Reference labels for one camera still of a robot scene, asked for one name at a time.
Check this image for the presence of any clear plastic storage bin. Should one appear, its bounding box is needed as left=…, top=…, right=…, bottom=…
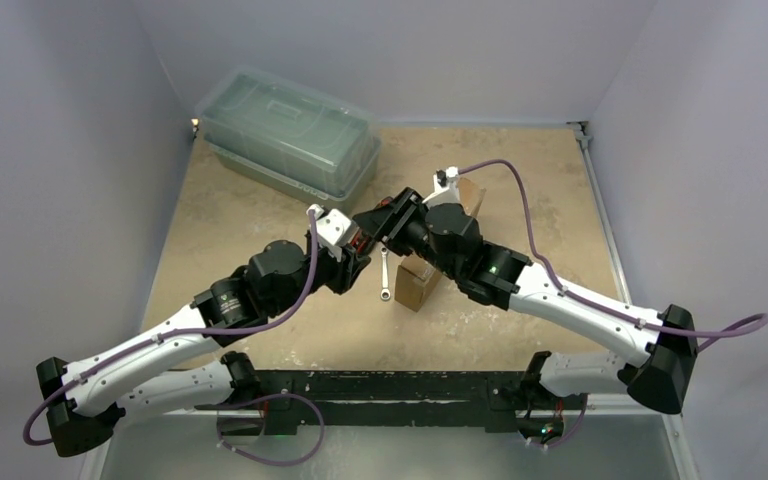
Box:
left=196, top=67, right=381, bottom=211

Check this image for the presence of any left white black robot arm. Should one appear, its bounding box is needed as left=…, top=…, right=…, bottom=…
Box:
left=23, top=225, right=376, bottom=458

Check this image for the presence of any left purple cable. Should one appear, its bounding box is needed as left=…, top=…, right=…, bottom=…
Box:
left=22, top=206, right=320, bottom=448

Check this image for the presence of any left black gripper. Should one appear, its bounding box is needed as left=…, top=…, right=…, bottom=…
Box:
left=269, top=227, right=369, bottom=316

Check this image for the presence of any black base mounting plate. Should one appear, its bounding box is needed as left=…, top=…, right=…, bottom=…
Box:
left=193, top=369, right=587, bottom=439

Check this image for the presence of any brown cardboard express box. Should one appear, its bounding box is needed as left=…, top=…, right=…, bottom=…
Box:
left=394, top=179, right=486, bottom=312

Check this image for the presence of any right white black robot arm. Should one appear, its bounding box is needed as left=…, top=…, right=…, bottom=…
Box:
left=352, top=188, right=698, bottom=415

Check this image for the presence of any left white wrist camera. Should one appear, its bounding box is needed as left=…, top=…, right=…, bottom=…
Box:
left=307, top=204, right=358, bottom=262

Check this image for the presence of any silver ratchet wrench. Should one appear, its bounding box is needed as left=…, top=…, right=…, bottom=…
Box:
left=379, top=246, right=392, bottom=302

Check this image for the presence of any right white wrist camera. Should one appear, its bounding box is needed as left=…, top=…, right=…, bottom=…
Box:
left=423, top=166, right=461, bottom=208

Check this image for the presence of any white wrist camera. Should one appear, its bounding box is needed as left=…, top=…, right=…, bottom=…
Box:
left=423, top=166, right=461, bottom=208
left=307, top=204, right=358, bottom=262

